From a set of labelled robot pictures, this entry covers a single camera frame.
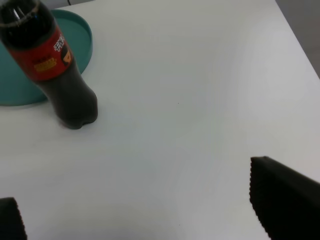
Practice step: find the dark cola bottle red label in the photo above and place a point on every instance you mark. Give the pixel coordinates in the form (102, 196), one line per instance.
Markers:
(30, 34)

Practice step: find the teal round plate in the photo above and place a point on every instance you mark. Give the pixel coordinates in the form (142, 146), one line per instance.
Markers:
(16, 89)

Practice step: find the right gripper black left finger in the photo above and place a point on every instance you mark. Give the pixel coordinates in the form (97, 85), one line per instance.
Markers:
(11, 223)

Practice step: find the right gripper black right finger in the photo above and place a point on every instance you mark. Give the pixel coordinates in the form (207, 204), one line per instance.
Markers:
(286, 202)

